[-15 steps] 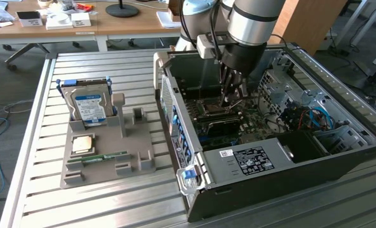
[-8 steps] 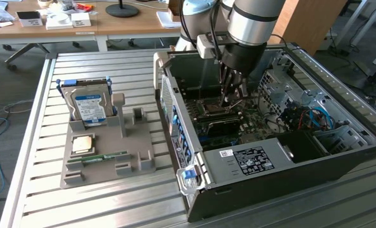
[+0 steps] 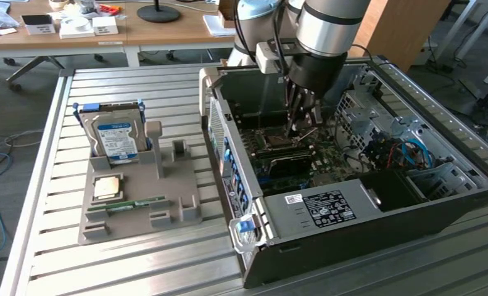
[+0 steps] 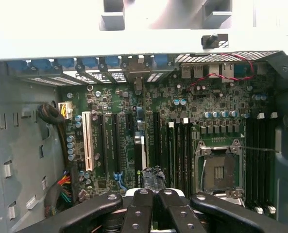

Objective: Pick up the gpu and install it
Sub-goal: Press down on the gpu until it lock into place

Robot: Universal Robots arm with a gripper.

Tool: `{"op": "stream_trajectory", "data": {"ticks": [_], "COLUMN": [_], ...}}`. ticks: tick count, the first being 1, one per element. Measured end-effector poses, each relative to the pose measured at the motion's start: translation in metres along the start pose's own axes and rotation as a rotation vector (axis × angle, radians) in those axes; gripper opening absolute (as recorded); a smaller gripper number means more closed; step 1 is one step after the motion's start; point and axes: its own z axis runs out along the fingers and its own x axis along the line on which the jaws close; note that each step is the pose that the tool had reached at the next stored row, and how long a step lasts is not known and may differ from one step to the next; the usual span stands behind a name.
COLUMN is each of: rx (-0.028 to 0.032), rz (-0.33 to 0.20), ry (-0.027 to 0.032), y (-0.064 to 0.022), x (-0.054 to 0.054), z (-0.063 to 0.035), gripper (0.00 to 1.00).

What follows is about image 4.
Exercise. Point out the black open PC case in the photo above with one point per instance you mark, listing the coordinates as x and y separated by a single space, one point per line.
17 145

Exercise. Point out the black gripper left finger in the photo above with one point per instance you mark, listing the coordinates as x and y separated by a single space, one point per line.
90 213

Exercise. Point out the black RAM slot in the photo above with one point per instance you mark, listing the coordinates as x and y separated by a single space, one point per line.
184 157
268 157
249 157
190 157
255 157
262 157
179 157

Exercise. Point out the short black expansion slot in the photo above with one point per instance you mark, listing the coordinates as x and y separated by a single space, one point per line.
130 121

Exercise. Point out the silver locking lever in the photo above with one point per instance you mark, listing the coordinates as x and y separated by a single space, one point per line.
202 174
260 149

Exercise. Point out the green motherboard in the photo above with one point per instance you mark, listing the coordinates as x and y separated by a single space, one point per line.
124 104

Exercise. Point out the white power connector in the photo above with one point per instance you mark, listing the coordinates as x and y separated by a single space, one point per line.
64 110

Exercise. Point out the white expansion slot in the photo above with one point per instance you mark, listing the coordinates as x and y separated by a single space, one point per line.
88 140

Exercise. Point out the grey parts rack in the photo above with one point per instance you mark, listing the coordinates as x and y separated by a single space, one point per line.
112 21

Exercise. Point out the long black expansion slot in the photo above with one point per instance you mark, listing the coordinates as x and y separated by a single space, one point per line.
115 145
156 138
102 145

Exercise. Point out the CPU socket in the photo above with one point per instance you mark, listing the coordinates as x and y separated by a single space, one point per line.
221 170

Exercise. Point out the blue board connector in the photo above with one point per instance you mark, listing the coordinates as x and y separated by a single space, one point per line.
119 179

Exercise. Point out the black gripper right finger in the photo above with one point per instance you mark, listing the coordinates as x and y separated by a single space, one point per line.
207 213

